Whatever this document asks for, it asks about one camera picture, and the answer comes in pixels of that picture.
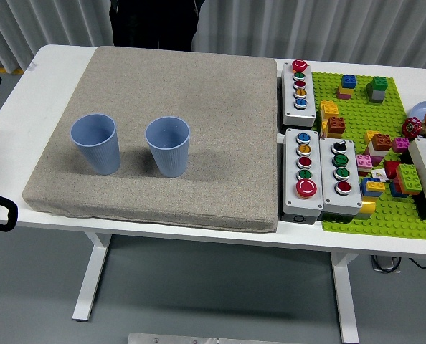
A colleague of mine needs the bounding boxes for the person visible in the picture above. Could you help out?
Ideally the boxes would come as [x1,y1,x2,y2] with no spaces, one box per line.
[108,0,199,49]

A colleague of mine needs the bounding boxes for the yellow round toy brick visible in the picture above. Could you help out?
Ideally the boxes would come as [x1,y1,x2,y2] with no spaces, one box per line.
[356,196,377,220]

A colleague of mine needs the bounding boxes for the blue ribbed plastic cup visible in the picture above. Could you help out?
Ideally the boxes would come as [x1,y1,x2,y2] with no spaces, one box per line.
[144,116,191,178]
[70,113,122,176]

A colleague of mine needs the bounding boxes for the light blue plate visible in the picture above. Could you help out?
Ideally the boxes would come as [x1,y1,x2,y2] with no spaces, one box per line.
[410,100,426,128]

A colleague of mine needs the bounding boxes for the magenta toy brick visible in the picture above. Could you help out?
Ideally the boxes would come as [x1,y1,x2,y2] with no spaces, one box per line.
[392,137,411,153]

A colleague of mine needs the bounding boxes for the large green toy brick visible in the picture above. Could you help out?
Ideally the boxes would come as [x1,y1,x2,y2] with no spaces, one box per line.
[394,163,422,194]

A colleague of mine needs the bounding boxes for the brown toy brick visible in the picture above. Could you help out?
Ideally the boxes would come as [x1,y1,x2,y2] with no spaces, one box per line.
[326,116,346,135]
[371,133,392,151]

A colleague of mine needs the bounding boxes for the grey box with emergency stop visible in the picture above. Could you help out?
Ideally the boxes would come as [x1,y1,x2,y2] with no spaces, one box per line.
[282,128,324,220]

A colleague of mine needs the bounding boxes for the grey-brown fabric mat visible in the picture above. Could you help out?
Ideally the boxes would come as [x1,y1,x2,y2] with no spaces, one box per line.
[22,45,279,234]

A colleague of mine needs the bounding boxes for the green studded baseplate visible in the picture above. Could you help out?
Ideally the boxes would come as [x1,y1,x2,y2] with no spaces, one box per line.
[311,70,426,240]

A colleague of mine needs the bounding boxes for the grey five-button control box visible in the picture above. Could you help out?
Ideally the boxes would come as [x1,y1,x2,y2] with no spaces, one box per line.
[280,59,316,130]

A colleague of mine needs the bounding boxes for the white table leg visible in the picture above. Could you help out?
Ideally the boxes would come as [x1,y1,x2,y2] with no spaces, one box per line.
[329,250,360,344]
[72,231,110,323]

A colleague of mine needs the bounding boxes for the red toy brick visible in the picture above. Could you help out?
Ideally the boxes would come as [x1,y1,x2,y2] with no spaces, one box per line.
[383,160,402,179]

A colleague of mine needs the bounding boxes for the grey box with selector switch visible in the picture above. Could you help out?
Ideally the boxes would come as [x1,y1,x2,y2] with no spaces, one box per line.
[318,136,364,218]

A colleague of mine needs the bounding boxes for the grey power adapter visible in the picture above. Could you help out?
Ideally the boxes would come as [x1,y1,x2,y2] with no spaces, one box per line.
[370,254,402,274]

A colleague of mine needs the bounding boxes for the grey toy brick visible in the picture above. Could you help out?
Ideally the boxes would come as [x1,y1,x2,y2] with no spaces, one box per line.
[366,82,385,105]

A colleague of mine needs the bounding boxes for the blue and yellow brick stack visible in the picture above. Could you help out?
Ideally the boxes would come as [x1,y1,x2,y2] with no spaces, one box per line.
[359,177,386,198]

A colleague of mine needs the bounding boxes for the red valve handwheel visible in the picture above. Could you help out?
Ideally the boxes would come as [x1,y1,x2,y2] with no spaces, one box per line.
[401,117,422,139]

